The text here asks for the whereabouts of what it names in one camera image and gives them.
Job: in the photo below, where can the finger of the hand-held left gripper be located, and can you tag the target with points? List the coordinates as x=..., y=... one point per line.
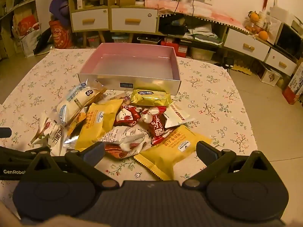
x=4, y=132

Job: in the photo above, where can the white packet red label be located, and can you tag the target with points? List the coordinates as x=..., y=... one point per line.
x=46, y=125

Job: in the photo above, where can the yellow snack packet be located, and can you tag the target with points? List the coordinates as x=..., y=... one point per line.
x=170, y=151
x=99, y=120

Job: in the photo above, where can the large orange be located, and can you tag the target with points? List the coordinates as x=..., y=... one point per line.
x=254, y=16
x=263, y=35

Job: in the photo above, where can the red cardboard box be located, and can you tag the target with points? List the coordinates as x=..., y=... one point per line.
x=174, y=46

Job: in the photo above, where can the pile of folded papers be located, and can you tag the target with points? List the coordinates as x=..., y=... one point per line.
x=203, y=32

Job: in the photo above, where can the cookie picture snack packet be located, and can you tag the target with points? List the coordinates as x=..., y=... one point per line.
x=79, y=118

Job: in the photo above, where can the golden packet blue label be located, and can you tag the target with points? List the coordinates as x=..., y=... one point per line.
x=151, y=98

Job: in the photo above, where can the pink cloth runner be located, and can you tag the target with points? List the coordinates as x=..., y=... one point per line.
x=170, y=6

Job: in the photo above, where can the small white carton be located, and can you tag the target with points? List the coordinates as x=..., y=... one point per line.
x=80, y=2

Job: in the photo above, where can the white bread packet blue print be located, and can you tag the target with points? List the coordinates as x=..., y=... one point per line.
x=73, y=101

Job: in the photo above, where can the white illustrated box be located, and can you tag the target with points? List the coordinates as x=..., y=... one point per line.
x=269, y=76

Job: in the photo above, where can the teal lid storage box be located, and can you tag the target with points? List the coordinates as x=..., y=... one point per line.
x=119, y=39

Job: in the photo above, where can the brown cardboard box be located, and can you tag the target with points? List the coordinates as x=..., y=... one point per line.
x=125, y=0

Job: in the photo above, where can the pink cardboard box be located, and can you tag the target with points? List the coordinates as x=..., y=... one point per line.
x=132, y=63

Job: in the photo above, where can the yellow foam pad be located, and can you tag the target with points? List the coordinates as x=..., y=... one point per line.
x=241, y=69

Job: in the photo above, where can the purple plush toy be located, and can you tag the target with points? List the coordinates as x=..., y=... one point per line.
x=59, y=7

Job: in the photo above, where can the dark lid storage box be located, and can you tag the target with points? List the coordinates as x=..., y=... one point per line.
x=148, y=40

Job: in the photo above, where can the white paper bag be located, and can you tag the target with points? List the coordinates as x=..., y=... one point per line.
x=272, y=21

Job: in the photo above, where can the white packet black lettering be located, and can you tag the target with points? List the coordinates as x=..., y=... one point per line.
x=55, y=138

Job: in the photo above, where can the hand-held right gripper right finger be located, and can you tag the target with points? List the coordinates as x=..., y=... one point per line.
x=207, y=151

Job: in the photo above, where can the wooden bench cabinet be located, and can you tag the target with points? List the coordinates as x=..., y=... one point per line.
x=222, y=36

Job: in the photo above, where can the white packet red stripe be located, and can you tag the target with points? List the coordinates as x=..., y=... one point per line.
x=176, y=117

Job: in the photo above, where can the small clear storage box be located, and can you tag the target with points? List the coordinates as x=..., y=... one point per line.
x=93, y=41

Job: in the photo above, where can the wide clear storage box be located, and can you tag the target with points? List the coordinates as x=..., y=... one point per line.
x=201, y=53

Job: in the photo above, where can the wooden storage shelving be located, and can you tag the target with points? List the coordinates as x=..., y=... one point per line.
x=21, y=2

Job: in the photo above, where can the floral tablecloth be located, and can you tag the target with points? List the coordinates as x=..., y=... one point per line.
x=35, y=80

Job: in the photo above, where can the red white snack packet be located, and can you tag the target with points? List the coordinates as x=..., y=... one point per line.
x=127, y=117
x=157, y=127

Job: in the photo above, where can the bowl of small oranges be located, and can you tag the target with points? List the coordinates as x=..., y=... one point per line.
x=251, y=27

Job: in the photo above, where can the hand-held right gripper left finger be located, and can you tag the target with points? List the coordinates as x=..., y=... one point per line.
x=94, y=150

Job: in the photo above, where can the wooden drawer cabinet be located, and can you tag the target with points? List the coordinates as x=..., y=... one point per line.
x=110, y=19

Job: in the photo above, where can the red printed carton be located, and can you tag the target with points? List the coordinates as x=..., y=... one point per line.
x=294, y=85

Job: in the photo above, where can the white striped pecan packet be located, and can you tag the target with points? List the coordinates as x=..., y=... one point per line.
x=123, y=136
x=114, y=153

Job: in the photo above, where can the black flat panel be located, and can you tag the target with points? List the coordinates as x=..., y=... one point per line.
x=43, y=42

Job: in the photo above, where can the orange printed bag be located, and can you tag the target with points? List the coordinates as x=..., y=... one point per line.
x=59, y=35

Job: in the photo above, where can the white shopping bag red print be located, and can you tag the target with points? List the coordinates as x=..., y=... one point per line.
x=28, y=35

